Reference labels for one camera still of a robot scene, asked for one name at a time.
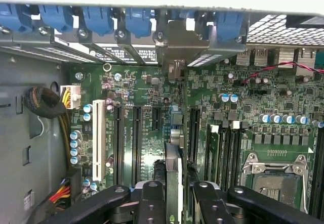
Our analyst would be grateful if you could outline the long black expansion slot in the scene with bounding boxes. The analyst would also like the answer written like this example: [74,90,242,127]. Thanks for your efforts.
[132,104,143,186]
[188,107,201,164]
[113,102,125,186]

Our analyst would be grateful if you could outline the CPU socket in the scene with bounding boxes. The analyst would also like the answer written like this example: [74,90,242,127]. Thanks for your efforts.
[239,152,311,216]

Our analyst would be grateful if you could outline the white expansion slot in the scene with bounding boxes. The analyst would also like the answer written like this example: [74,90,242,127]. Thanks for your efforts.
[92,99,106,182]

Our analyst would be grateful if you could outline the short black expansion slot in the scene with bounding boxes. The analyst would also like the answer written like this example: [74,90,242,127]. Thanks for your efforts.
[151,106,162,131]

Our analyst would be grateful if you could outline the green motherboard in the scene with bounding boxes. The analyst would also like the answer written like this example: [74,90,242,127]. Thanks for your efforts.
[59,61,324,224]

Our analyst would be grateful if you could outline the white power connector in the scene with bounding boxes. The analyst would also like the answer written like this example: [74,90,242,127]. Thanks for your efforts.
[60,84,82,110]

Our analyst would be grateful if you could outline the blue slot retainer clip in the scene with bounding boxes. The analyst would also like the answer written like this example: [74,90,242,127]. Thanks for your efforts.
[125,7,153,38]
[0,3,33,33]
[38,5,74,33]
[214,11,244,42]
[82,6,115,37]

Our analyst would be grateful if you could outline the grey open PC case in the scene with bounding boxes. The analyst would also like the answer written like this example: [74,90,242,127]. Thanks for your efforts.
[0,0,324,224]

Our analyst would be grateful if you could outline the coloured power wires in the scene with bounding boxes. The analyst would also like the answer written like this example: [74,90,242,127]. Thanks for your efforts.
[47,180,72,207]

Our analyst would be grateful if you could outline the black sleeved wire bundle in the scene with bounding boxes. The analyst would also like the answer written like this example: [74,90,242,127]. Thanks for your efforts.
[23,86,73,170]

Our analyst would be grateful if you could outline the red and black twisted wire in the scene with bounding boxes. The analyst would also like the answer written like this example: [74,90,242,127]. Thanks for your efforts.
[241,61,324,85]

